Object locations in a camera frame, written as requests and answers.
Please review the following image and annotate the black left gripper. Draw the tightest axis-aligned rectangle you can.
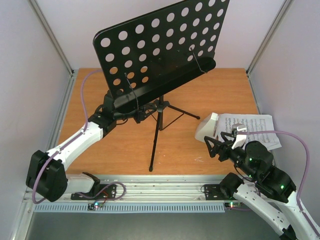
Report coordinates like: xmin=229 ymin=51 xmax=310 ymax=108
xmin=115 ymin=101 xmax=158 ymax=124

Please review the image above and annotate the white metronome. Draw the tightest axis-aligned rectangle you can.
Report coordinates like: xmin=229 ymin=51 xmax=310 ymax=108
xmin=194 ymin=112 xmax=219 ymax=143

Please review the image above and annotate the sheet music page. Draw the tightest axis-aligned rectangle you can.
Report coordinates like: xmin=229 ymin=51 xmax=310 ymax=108
xmin=214 ymin=113 xmax=282 ymax=151

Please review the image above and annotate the black tripod music stand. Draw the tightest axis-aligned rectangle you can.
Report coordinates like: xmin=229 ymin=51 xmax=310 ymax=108
xmin=92 ymin=0 xmax=231 ymax=173

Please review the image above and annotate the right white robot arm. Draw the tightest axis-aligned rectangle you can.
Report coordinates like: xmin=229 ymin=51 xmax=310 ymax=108
xmin=204 ymin=132 xmax=320 ymax=240

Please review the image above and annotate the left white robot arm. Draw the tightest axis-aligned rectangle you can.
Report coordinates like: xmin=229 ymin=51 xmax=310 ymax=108
xmin=26 ymin=92 xmax=157 ymax=204

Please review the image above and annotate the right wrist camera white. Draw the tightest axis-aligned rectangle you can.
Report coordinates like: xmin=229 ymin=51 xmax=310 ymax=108
xmin=231 ymin=123 xmax=247 ymax=150

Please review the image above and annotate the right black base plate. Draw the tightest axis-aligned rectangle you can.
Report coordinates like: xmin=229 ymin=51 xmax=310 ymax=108
xmin=201 ymin=184 xmax=240 ymax=201

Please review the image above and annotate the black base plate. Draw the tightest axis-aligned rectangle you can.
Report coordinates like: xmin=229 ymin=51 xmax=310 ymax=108
xmin=70 ymin=183 xmax=117 ymax=201
xmin=201 ymin=184 xmax=240 ymax=201

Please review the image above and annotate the grey slotted cable duct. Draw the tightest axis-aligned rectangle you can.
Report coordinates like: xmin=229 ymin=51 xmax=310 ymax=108
xmin=34 ymin=202 xmax=225 ymax=214

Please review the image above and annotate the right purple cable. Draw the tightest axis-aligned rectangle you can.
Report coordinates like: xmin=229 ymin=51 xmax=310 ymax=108
xmin=228 ymin=130 xmax=320 ymax=230

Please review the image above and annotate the aluminium front rail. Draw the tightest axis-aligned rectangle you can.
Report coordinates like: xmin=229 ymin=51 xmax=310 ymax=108
xmin=23 ymin=174 xmax=276 ymax=203

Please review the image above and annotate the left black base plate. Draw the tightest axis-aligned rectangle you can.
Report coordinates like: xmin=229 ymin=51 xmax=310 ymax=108
xmin=70 ymin=183 xmax=117 ymax=201

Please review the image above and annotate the aluminium frame rail left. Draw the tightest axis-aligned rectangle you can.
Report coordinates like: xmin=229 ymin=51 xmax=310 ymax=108
xmin=29 ymin=0 xmax=77 ymax=150

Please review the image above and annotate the aluminium frame rail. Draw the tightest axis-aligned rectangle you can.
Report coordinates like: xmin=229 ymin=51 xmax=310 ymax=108
xmin=29 ymin=0 xmax=77 ymax=150
xmin=246 ymin=0 xmax=294 ymax=112

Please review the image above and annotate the aluminium frame rail right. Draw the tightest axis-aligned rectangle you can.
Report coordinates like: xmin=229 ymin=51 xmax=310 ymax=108
xmin=246 ymin=0 xmax=294 ymax=112

